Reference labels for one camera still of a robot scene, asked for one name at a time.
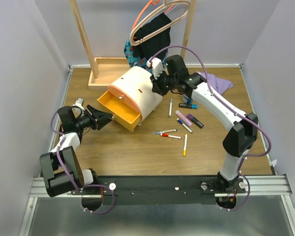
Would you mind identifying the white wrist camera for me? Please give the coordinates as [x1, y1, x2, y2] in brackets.
[72, 98, 85, 112]
[147, 57, 164, 80]

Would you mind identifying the black teal highlighter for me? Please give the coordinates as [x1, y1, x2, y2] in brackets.
[178, 103, 198, 109]

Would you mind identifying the pink clothes hanger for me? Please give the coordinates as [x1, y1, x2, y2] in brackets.
[128, 0, 191, 47]

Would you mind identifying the blue capped white marker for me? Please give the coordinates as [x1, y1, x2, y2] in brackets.
[177, 118, 193, 133]

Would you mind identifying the blue shark print cloth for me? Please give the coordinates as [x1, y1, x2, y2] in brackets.
[123, 33, 171, 73]

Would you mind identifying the aluminium frame rail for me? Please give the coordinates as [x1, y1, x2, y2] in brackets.
[29, 175, 292, 198]

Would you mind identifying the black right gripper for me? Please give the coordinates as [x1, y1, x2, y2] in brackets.
[149, 69, 177, 97]

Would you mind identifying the clear capped blue pen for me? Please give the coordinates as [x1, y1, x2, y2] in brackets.
[152, 129, 177, 135]

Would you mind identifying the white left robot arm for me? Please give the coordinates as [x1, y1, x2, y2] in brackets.
[39, 105, 113, 197]

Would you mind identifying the yellow capped white marker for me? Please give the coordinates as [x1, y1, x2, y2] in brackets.
[182, 134, 188, 156]

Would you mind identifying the grey silver marker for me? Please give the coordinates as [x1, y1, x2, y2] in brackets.
[168, 98, 173, 118]

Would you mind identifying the red capped white marker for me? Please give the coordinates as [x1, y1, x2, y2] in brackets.
[160, 133, 182, 140]

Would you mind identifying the pink highlighter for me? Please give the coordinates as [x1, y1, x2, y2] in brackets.
[175, 110, 192, 127]

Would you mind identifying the round blue white tin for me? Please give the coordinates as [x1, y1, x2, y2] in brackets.
[182, 94, 193, 104]

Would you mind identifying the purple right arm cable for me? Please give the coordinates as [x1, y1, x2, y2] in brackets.
[147, 45, 272, 212]

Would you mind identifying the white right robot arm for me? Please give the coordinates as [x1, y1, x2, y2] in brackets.
[147, 55, 258, 193]

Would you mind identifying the orange clothes hanger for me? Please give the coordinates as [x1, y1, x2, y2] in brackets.
[132, 0, 160, 30]

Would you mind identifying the wooden clothes rack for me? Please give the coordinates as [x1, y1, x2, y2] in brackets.
[69, 0, 197, 91]

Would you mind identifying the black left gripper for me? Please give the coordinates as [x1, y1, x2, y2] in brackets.
[74, 104, 113, 130]

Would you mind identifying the black purple highlighter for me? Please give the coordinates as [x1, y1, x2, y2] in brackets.
[187, 114, 204, 128]

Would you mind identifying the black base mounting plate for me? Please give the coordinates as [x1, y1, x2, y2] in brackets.
[80, 175, 246, 206]

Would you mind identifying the black hanging garment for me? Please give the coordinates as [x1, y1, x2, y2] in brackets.
[133, 12, 173, 67]

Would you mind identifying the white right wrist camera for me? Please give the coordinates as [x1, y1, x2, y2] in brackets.
[147, 57, 164, 80]

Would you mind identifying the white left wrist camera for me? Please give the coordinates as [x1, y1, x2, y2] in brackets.
[72, 98, 85, 112]

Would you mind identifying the purple folded cloth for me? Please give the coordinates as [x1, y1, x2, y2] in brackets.
[208, 73, 233, 95]

